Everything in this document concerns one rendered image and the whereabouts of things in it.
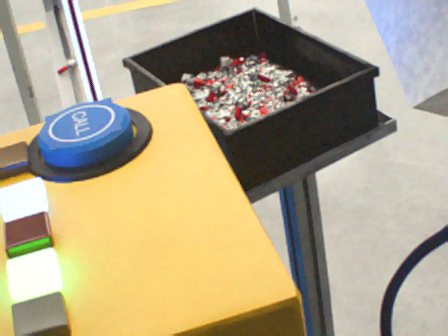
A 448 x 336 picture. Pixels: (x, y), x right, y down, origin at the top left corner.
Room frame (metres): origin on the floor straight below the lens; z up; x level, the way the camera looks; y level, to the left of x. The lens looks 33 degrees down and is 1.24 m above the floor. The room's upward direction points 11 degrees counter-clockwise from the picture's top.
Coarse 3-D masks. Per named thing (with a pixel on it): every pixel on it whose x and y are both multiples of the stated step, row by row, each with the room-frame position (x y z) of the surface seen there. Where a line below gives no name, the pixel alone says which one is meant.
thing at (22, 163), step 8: (16, 144) 0.31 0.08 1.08; (24, 144) 0.31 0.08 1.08; (0, 152) 0.30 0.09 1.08; (8, 152) 0.30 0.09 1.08; (16, 152) 0.30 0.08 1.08; (24, 152) 0.30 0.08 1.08; (0, 160) 0.30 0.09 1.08; (8, 160) 0.30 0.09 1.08; (16, 160) 0.29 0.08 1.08; (24, 160) 0.29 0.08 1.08; (0, 168) 0.29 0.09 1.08; (8, 168) 0.29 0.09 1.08; (16, 168) 0.29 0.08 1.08; (24, 168) 0.29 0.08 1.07; (0, 176) 0.29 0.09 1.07; (8, 176) 0.29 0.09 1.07
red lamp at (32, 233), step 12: (24, 216) 0.25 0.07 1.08; (36, 216) 0.25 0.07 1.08; (48, 216) 0.25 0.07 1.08; (12, 228) 0.25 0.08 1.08; (24, 228) 0.25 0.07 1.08; (36, 228) 0.24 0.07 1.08; (48, 228) 0.24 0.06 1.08; (12, 240) 0.24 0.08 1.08; (24, 240) 0.24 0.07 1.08; (36, 240) 0.24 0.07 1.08; (48, 240) 0.24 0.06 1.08; (12, 252) 0.24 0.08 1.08; (24, 252) 0.24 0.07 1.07
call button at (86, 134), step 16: (64, 112) 0.32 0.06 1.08; (80, 112) 0.32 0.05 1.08; (96, 112) 0.31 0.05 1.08; (112, 112) 0.31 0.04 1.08; (48, 128) 0.31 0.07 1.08; (64, 128) 0.30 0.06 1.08; (80, 128) 0.30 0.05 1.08; (96, 128) 0.30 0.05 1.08; (112, 128) 0.30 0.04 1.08; (128, 128) 0.30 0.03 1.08; (48, 144) 0.29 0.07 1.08; (64, 144) 0.29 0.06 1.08; (80, 144) 0.29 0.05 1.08; (96, 144) 0.29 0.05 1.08; (112, 144) 0.29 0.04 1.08; (128, 144) 0.30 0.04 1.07; (48, 160) 0.29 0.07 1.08; (64, 160) 0.29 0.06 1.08; (80, 160) 0.29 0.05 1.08; (96, 160) 0.29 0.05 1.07
